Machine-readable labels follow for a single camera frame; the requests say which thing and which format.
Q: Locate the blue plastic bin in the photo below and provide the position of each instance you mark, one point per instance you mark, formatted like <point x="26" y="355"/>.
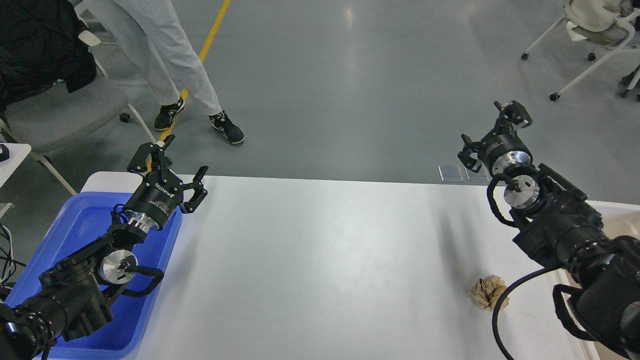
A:
<point x="81" y="220"/>

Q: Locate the person in grey trousers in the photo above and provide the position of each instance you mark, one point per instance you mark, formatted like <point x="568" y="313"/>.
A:
<point x="152" y="38"/>

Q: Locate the white side table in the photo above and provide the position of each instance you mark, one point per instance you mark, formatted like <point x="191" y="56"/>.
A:
<point x="12" y="155"/>

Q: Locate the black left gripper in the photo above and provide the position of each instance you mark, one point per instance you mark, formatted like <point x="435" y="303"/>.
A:
<point x="155" y="199"/>

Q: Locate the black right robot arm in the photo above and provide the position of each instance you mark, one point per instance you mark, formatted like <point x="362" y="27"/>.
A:
<point x="558" y="229"/>

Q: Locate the white chair with cushion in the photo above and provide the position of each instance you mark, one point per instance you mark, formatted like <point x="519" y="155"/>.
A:
<point x="612" y="26"/>

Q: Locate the grey office chair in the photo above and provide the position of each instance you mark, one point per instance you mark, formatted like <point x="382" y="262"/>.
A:
<point x="56" y="118"/>

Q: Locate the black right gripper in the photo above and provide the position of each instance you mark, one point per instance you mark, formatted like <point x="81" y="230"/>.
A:
<point x="502" y="147"/>

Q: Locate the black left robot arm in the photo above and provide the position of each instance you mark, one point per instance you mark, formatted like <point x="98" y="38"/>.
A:
<point x="78" y="291"/>

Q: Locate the right metal floor plate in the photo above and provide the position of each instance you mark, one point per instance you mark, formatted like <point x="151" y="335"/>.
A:
<point x="481" y="176"/>

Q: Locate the left metal floor plate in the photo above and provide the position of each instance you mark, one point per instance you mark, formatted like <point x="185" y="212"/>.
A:
<point x="450" y="173"/>

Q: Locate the crumpled brown paper ball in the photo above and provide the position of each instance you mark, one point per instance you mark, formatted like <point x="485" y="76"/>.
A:
<point x="486" y="292"/>

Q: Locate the metal floor plate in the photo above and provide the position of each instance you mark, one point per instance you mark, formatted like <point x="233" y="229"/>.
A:
<point x="450" y="173"/>
<point x="481" y="176"/>

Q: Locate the black jacket on chair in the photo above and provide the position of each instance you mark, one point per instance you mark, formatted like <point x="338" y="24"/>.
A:
<point x="39" y="46"/>

